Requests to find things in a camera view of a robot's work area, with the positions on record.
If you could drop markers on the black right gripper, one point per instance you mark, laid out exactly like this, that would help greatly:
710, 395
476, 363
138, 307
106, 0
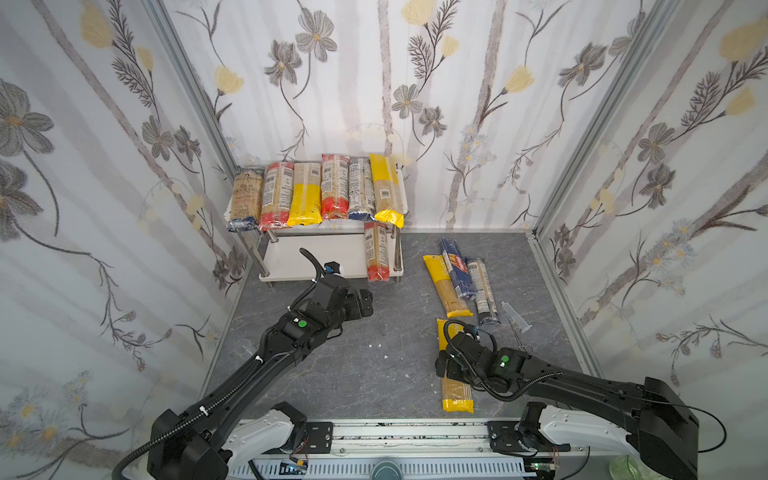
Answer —
447, 364

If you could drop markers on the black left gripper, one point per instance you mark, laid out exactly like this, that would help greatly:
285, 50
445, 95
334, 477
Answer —
361, 302

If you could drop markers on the yellow Pastatime pack front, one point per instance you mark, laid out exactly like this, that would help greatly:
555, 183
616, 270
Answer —
456, 395

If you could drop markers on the yellow pastatime pack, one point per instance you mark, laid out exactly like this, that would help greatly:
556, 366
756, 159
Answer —
456, 395
453, 305

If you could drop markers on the blue Barilla spaghetti pack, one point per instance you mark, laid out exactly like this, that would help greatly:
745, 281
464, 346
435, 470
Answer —
457, 269

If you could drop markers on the small red-end spaghetti pack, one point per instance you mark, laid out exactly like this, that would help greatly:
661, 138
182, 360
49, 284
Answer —
376, 251

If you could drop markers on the yellow-end spaghetti pack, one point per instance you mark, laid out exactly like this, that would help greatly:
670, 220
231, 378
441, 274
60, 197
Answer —
307, 195

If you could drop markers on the blue clear label spaghetti pack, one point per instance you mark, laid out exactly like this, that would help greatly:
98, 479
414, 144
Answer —
360, 190

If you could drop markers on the yellow-top spaghetti pack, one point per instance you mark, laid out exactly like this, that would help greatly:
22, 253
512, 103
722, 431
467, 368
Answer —
387, 193

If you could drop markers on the dark blue-top spaghetti pack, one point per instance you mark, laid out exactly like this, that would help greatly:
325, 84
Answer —
245, 208

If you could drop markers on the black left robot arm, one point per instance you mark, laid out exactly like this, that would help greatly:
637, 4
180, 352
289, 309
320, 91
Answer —
240, 390

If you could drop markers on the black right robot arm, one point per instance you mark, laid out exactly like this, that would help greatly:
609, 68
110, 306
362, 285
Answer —
649, 419

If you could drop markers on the clear blue-end spaghetti pack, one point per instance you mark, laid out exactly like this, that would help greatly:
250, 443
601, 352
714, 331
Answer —
484, 300

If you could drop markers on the clear plastic syringe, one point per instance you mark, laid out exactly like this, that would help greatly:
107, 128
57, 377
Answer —
515, 317

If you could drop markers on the green glass bowl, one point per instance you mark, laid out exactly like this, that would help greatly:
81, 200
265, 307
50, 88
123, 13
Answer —
625, 467

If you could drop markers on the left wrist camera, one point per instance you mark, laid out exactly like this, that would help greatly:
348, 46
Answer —
332, 267

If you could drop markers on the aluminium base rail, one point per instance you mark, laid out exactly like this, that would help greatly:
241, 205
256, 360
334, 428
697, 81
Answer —
411, 448

